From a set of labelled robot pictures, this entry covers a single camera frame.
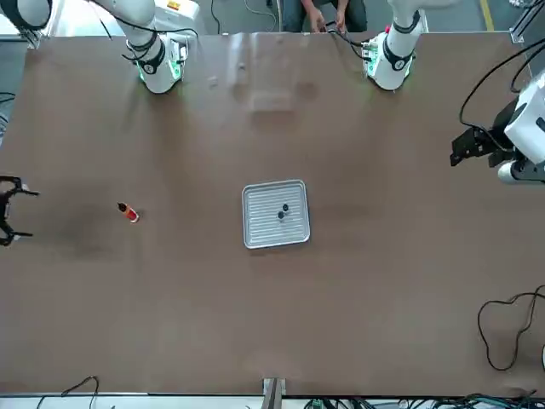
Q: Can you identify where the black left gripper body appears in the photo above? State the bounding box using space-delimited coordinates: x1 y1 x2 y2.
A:
485 101 519 170

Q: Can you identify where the oil bottle with black nozzle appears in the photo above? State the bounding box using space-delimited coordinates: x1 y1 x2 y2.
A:
117 202 141 224

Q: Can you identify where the ribbed silver metal tray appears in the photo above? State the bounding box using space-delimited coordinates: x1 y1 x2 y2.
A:
241 177 312 250

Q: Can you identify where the person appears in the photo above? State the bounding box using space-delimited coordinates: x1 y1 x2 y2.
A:
280 0 368 34

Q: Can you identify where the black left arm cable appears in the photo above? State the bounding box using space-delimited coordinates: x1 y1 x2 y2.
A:
458 37 545 131

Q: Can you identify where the aluminium frame profile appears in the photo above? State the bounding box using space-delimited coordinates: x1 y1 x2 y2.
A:
508 0 545 43

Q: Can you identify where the grey aluminium frame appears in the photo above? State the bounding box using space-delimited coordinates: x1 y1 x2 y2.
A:
0 25 55 49

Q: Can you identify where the black arm base cable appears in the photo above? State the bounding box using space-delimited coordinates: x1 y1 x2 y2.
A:
327 27 371 59

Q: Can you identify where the thin black cable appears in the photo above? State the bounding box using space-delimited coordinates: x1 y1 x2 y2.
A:
36 376 100 409

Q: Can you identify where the black lamp cable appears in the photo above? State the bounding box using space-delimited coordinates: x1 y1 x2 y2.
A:
476 285 545 372

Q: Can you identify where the tangled cable bundle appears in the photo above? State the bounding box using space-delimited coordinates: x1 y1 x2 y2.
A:
304 389 545 409

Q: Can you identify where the black floor cable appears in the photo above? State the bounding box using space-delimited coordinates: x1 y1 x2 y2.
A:
210 0 278 35

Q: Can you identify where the aluminium camera mount post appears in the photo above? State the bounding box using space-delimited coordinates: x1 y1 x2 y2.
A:
262 377 287 409

